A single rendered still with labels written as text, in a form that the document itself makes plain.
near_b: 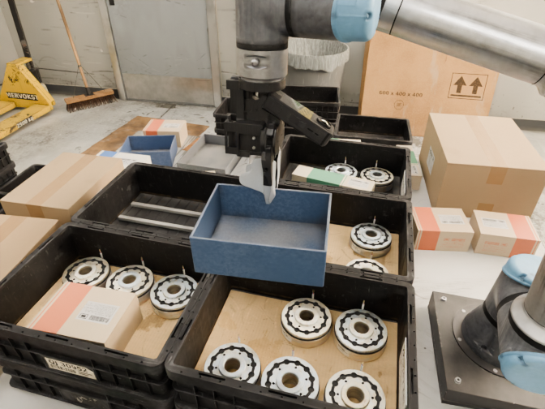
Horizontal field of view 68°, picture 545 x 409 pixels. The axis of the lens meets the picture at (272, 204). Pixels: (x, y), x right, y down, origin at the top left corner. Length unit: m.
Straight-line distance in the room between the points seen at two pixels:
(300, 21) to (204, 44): 3.43
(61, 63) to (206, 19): 1.65
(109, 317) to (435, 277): 0.84
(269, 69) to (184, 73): 3.56
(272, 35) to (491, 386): 0.79
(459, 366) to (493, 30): 0.66
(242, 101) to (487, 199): 1.02
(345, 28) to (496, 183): 0.99
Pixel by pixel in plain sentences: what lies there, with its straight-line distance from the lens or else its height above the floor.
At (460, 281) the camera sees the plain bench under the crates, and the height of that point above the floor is 0.70.
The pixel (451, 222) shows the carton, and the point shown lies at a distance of 1.33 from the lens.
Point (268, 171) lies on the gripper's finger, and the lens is 0.64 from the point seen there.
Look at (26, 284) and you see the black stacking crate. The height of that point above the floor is 0.89.
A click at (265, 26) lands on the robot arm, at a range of 0.59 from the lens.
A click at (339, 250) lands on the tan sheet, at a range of 1.06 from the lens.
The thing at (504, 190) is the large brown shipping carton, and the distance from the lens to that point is 1.48.
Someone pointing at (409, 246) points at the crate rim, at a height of 0.93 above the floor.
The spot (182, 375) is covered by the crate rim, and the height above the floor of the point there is 0.93.
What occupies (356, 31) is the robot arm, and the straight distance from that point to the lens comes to 0.56.
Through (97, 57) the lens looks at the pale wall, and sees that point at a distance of 4.56.
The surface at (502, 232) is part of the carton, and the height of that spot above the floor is 0.78.
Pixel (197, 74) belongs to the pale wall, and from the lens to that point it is 4.09.
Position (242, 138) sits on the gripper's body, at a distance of 0.64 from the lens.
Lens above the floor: 1.52
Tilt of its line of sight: 35 degrees down
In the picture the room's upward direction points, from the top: straight up
